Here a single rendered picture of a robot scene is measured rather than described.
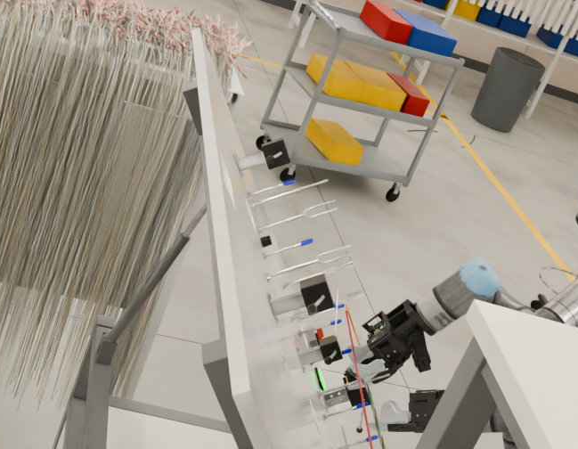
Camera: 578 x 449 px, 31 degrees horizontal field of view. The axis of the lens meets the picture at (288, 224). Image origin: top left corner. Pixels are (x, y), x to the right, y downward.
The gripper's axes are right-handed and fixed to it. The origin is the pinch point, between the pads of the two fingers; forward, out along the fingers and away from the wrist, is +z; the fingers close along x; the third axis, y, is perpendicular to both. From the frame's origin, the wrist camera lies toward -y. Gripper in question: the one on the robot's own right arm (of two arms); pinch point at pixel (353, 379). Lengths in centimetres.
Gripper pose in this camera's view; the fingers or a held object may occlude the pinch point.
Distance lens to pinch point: 211.3
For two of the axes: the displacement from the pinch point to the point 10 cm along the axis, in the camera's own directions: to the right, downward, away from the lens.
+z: -7.5, 6.0, 2.8
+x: 1.6, 5.8, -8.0
